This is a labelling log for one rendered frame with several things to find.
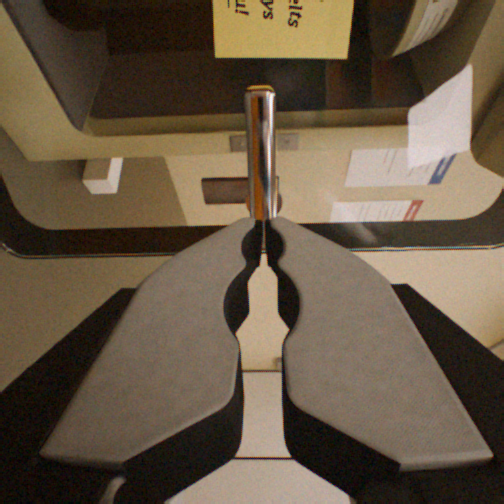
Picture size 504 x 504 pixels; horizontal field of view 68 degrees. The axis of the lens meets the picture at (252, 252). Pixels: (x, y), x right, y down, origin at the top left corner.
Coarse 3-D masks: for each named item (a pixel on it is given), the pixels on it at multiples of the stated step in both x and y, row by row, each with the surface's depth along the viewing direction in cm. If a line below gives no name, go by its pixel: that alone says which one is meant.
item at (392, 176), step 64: (0, 0) 20; (64, 0) 20; (128, 0) 20; (192, 0) 20; (384, 0) 20; (448, 0) 20; (0, 64) 22; (64, 64) 22; (128, 64) 22; (192, 64) 22; (256, 64) 22; (320, 64) 22; (384, 64) 22; (448, 64) 21; (0, 128) 24; (64, 128) 24; (128, 128) 24; (192, 128) 24; (320, 128) 24; (384, 128) 23; (448, 128) 23; (0, 192) 27; (64, 192) 27; (128, 192) 26; (192, 192) 26; (320, 192) 26; (384, 192) 26; (448, 192) 26; (64, 256) 30; (128, 256) 29
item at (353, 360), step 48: (288, 240) 10; (288, 288) 9; (336, 288) 8; (384, 288) 8; (288, 336) 7; (336, 336) 7; (384, 336) 7; (288, 384) 6; (336, 384) 6; (384, 384) 6; (432, 384) 6; (288, 432) 6; (336, 432) 5; (384, 432) 5; (432, 432) 5; (336, 480) 6; (384, 480) 5
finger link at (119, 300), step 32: (128, 288) 8; (96, 320) 8; (64, 352) 7; (96, 352) 7; (32, 384) 6; (64, 384) 6; (0, 416) 6; (32, 416) 6; (0, 448) 5; (32, 448) 5; (0, 480) 5; (32, 480) 5; (64, 480) 5; (96, 480) 5
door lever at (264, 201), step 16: (256, 96) 18; (272, 96) 18; (256, 112) 18; (272, 112) 18; (256, 128) 19; (272, 128) 19; (256, 144) 19; (272, 144) 19; (256, 160) 20; (272, 160) 20; (256, 176) 20; (272, 176) 20; (256, 192) 21; (272, 192) 21; (256, 208) 21; (272, 208) 21
